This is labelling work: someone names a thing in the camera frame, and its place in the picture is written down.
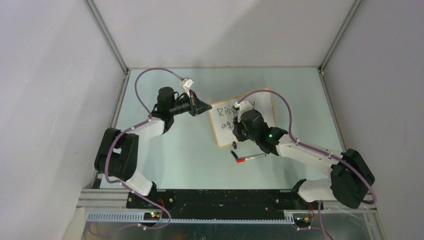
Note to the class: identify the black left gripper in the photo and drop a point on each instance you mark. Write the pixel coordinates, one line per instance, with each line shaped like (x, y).
(196, 106)

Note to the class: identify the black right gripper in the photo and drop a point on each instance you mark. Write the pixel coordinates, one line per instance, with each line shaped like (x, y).
(237, 130)

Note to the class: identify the yellow framed whiteboard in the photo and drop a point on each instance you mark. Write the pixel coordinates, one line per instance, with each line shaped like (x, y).
(222, 113)

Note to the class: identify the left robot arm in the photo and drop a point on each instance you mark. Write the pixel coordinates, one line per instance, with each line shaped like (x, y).
(117, 155)

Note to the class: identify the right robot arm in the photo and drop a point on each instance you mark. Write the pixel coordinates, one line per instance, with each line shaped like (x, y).
(348, 176)

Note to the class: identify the black left whiteboard foot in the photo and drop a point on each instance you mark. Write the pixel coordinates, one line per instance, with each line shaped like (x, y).
(234, 145)

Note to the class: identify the red whiteboard marker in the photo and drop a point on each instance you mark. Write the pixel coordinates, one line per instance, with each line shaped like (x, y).
(252, 157)

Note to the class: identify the right controller board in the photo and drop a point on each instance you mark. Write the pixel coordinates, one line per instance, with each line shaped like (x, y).
(303, 222)

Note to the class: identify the controller board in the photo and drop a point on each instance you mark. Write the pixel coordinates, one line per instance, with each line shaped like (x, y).
(303, 222)
(152, 216)

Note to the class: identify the left controller board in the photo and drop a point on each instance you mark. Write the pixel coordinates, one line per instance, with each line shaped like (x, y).
(152, 216)

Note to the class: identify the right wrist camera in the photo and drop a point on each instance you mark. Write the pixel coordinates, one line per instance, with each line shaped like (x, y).
(241, 108)

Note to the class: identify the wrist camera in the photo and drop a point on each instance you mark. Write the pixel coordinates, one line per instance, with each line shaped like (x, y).
(186, 84)
(241, 108)

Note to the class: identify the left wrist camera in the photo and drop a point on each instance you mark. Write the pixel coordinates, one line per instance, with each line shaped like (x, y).
(186, 84)

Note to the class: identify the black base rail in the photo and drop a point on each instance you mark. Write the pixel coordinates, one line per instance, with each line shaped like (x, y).
(238, 205)

